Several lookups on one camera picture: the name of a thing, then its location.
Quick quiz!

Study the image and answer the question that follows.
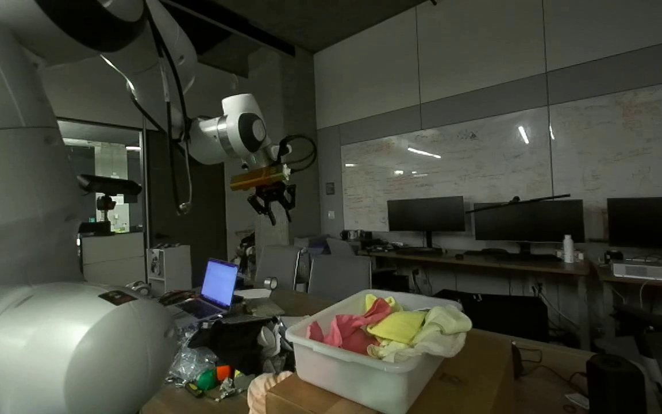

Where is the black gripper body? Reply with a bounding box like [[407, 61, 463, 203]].
[[248, 182, 302, 212]]

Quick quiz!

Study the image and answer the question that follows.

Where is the pink shirt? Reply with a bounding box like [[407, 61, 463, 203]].
[[305, 296, 395, 356]]

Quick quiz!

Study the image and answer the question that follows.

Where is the yellow cloth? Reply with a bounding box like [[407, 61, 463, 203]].
[[360, 291, 430, 350]]

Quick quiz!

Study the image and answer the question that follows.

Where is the peach printed shirt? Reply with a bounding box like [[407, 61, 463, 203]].
[[243, 367, 297, 414]]

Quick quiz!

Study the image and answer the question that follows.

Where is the cream white cloth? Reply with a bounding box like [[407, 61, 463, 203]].
[[367, 304, 473, 363]]

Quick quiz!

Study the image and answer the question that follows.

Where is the white plastic bin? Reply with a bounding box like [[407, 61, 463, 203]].
[[283, 287, 469, 414]]

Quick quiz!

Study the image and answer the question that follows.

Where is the grey chair back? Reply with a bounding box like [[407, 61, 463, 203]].
[[256, 243, 303, 291], [305, 252, 376, 302]]

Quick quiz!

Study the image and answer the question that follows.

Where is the open laptop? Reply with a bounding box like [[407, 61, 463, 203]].
[[180, 257, 243, 318]]

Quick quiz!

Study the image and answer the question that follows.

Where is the white cabinet box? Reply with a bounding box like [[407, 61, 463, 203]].
[[145, 243, 196, 298]]

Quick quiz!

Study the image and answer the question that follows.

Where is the small black monitor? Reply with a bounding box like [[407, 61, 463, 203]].
[[387, 196, 469, 250]]

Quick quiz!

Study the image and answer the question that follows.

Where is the clear plastic bag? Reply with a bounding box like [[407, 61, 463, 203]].
[[164, 336, 220, 386]]

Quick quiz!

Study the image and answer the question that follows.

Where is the green ball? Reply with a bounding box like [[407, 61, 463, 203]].
[[196, 367, 218, 394]]

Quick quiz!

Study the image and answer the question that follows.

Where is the long wooden desk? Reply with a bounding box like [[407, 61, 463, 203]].
[[367, 250, 662, 298]]

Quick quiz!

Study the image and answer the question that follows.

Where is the wide black monitor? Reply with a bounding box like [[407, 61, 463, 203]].
[[605, 196, 662, 250], [473, 197, 587, 257]]

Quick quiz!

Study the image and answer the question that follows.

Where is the black computer tower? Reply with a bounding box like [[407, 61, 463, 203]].
[[464, 291, 553, 344]]

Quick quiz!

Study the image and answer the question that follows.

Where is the white bottle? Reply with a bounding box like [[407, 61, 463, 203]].
[[560, 232, 576, 266]]

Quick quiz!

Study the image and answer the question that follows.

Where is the white device box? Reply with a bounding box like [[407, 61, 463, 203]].
[[610, 259, 662, 283]]

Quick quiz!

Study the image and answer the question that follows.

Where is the large black cylinder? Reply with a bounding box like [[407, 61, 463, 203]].
[[584, 351, 651, 414]]

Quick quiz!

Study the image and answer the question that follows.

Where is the black office chair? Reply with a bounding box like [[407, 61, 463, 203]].
[[612, 302, 662, 414]]

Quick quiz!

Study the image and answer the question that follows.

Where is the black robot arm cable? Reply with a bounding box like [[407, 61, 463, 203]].
[[145, 0, 320, 216]]

